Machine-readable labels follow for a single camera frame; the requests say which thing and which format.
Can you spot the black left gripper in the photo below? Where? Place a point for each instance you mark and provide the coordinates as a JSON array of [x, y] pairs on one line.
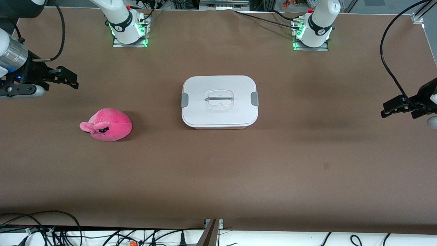
[[424, 93]]

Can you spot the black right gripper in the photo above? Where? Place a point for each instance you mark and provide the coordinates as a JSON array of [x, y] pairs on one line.
[[35, 69]]

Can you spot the pink plush toy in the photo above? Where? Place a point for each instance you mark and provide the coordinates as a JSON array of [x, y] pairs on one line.
[[111, 124]]

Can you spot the white box lid grey clips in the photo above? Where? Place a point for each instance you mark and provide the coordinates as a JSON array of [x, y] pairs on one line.
[[218, 89]]

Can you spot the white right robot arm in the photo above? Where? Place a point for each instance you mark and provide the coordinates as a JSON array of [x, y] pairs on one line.
[[119, 17]]

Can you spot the translucent pink plastic box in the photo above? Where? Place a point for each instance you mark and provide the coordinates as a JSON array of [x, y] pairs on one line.
[[218, 128]]

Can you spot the orange figurine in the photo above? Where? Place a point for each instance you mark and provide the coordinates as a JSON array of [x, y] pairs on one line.
[[286, 4]]

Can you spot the grey metal device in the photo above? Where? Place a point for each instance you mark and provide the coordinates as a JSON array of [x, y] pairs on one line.
[[223, 4]]

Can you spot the aluminium profile beam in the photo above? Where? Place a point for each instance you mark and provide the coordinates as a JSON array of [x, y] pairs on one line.
[[210, 235]]

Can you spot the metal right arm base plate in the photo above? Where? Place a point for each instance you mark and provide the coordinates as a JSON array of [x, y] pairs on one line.
[[120, 44]]

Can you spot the aluminium corner bracket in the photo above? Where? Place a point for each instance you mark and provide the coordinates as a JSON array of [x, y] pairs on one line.
[[418, 17]]

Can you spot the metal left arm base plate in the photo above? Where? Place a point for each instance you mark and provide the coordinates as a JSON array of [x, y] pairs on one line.
[[309, 49]]

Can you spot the black frame rail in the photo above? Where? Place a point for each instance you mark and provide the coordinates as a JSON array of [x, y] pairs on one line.
[[102, 228]]

